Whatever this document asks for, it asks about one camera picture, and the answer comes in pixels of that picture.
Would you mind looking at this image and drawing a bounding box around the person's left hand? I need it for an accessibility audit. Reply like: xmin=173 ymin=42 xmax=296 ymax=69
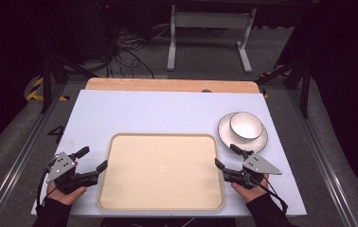
xmin=46 ymin=183 xmax=87 ymax=206

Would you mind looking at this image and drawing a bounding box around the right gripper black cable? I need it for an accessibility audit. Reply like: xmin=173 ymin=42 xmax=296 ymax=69
xmin=251 ymin=175 xmax=290 ymax=213

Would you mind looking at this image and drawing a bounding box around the black tripod stand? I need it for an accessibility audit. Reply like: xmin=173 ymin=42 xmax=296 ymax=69
xmin=255 ymin=58 xmax=313 ymax=119
xmin=40 ymin=51 xmax=99 ymax=115

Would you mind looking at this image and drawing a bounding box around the tangle of black floor cables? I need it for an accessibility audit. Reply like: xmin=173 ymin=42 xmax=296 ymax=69
xmin=95 ymin=1 xmax=171 ymax=79

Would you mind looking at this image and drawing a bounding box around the beige plastic tray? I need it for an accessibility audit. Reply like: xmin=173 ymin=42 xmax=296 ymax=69
xmin=97 ymin=132 xmax=226 ymax=212

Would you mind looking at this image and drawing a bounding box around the white bowl with dark rim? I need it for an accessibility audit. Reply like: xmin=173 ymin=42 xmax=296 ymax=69
xmin=229 ymin=111 xmax=265 ymax=141

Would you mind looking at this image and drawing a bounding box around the white table board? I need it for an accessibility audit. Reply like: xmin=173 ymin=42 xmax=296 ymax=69
xmin=30 ymin=89 xmax=308 ymax=218

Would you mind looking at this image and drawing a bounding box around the aluminium floor rail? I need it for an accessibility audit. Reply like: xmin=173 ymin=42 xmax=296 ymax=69
xmin=285 ymin=88 xmax=358 ymax=227
xmin=0 ymin=82 xmax=68 ymax=227

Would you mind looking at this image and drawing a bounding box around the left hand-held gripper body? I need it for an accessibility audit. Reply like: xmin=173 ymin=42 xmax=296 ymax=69
xmin=45 ymin=151 xmax=100 ymax=195

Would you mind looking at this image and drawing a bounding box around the person's right hand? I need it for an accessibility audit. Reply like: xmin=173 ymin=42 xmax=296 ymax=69
xmin=230 ymin=174 xmax=270 ymax=204

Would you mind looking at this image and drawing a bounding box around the wooden table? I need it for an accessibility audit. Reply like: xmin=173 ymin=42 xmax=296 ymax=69
xmin=84 ymin=77 xmax=261 ymax=95

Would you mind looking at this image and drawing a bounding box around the white metal stand frame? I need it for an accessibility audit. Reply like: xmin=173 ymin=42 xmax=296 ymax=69
xmin=166 ymin=4 xmax=258 ymax=75

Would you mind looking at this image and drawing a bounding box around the yellow and black floor tape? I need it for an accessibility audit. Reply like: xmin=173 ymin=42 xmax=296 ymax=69
xmin=25 ymin=77 xmax=70 ymax=102

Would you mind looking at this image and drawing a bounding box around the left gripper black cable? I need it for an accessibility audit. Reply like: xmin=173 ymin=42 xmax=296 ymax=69
xmin=36 ymin=157 xmax=58 ymax=210

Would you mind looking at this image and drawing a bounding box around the white plate with dark rim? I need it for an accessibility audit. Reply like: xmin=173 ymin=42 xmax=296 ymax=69
xmin=217 ymin=112 xmax=269 ymax=154

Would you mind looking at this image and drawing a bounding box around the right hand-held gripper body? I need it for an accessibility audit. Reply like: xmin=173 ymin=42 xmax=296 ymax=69
xmin=223 ymin=150 xmax=283 ymax=191

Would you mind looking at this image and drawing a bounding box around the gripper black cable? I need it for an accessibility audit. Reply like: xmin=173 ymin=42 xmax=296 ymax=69
xmin=36 ymin=157 xmax=58 ymax=210
xmin=251 ymin=175 xmax=290 ymax=213

